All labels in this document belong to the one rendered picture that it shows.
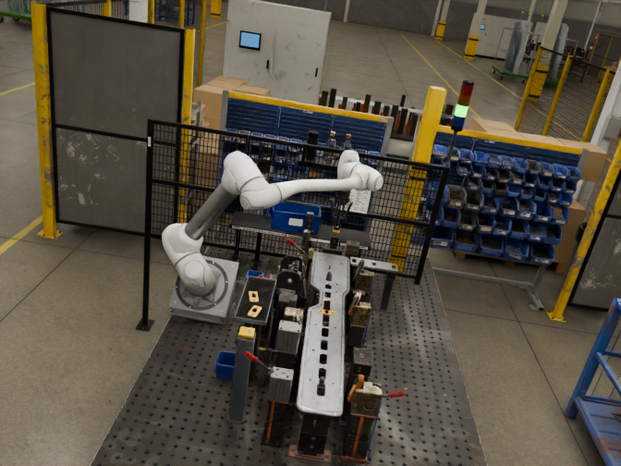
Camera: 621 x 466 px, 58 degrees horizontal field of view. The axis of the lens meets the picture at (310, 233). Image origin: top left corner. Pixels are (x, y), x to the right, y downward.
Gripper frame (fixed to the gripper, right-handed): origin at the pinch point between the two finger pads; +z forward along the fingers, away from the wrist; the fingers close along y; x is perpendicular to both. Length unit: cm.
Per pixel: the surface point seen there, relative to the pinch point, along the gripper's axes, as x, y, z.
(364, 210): 54, 19, 11
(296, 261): -32.5, -19.1, 10.5
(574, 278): 162, 224, 85
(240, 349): -99, -35, 20
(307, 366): -91, -7, 29
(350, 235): 44, 12, 26
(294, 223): 35.3, -24.5, 19.6
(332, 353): -80, 3, 29
